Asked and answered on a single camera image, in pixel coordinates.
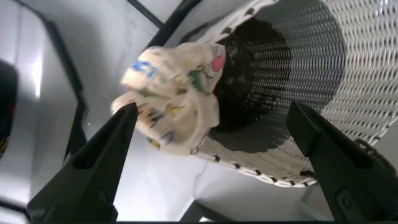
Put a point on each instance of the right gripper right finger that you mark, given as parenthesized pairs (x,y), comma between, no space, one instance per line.
(357,186)

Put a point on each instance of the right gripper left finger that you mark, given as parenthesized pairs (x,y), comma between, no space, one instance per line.
(87,180)

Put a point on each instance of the cream printed garment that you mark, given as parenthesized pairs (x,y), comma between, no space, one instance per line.
(177,99)

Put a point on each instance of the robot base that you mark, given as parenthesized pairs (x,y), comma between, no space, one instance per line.
(31,140)

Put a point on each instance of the white laundry basket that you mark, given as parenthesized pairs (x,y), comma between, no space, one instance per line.
(357,62)

